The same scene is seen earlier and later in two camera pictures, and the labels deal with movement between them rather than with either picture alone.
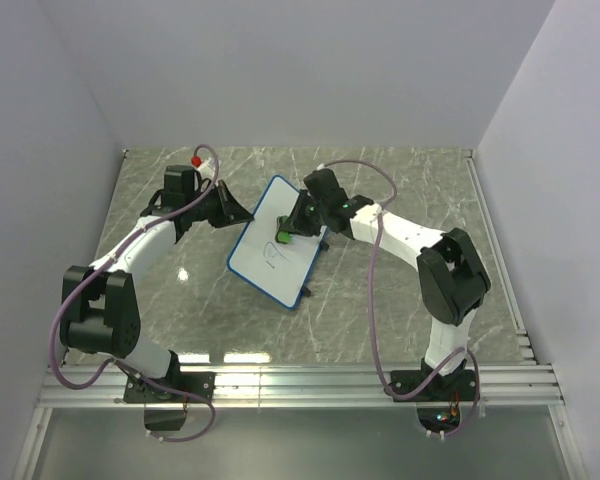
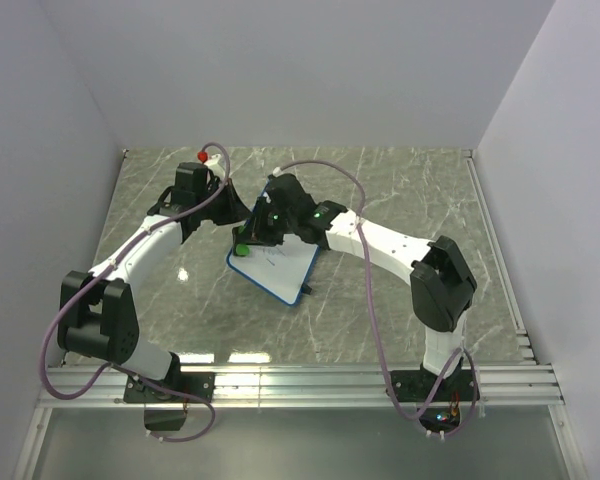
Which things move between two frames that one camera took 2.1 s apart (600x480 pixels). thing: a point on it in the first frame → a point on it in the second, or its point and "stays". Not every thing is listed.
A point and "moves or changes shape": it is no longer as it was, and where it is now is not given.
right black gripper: [296, 217] → [260, 212]
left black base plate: [138, 390] stays
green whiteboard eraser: [285, 230] moves or changes shape
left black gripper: [231, 212] stays
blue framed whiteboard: [278, 271] stays
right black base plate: [458, 387] stays
